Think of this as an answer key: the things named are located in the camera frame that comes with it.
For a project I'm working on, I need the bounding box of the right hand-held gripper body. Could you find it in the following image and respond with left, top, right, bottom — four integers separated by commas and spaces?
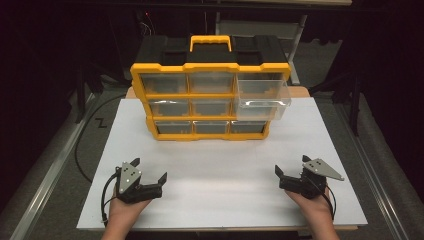
278, 158, 346, 201

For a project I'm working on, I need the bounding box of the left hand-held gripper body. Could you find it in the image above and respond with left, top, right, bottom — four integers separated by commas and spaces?
114, 161, 164, 205

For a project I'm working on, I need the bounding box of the clear plastic pulled-out drawer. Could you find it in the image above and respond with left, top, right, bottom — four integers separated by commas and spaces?
233, 78, 293, 122

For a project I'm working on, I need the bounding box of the person's right hand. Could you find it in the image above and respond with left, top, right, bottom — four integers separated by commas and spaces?
284, 187, 335, 230

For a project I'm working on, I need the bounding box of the person's left hand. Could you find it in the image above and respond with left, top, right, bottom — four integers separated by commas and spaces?
106, 190, 153, 230

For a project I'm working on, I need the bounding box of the black stand leg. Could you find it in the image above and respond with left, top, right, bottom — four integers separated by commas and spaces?
74, 61, 105, 125
349, 75, 363, 137

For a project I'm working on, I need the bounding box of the set of clear closed drawers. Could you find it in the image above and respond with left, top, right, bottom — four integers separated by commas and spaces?
139, 72, 268, 135

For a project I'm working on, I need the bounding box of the yellow and black drawer cabinet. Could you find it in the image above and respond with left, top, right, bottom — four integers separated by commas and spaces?
129, 34, 292, 142

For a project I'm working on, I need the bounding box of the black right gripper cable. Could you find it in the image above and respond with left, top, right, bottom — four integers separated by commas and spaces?
313, 176, 337, 221

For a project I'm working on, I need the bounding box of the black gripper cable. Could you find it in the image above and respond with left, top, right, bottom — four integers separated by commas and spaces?
313, 176, 337, 221
100, 167, 122, 228

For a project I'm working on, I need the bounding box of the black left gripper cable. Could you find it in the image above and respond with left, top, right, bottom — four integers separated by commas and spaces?
100, 167, 122, 228

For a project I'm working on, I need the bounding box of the long black floor cable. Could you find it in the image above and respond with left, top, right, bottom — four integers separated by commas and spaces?
74, 93, 126, 185

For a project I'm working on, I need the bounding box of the aluminium rail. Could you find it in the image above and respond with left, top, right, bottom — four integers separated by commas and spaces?
9, 93, 98, 240
333, 99, 415, 240

